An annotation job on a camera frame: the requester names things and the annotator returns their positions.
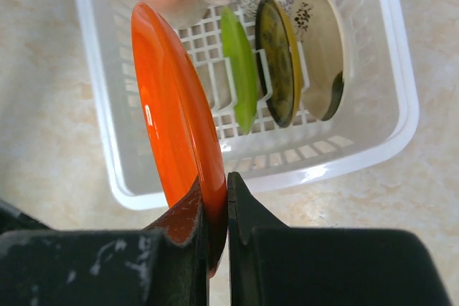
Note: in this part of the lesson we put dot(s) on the white plastic dish rack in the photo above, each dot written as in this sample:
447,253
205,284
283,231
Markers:
376,119

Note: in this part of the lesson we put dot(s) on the cream plate with black marks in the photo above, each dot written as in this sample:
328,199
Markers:
320,29

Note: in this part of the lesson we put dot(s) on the orange plate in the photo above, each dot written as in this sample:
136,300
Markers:
179,121

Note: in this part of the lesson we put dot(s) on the black and yellow plate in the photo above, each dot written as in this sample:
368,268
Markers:
274,34

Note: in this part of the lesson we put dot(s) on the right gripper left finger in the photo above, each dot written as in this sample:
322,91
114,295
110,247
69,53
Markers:
167,263

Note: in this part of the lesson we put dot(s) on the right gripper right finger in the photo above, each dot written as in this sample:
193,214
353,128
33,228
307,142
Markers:
275,264

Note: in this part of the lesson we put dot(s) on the green plate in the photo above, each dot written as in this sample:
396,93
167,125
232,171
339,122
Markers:
237,48

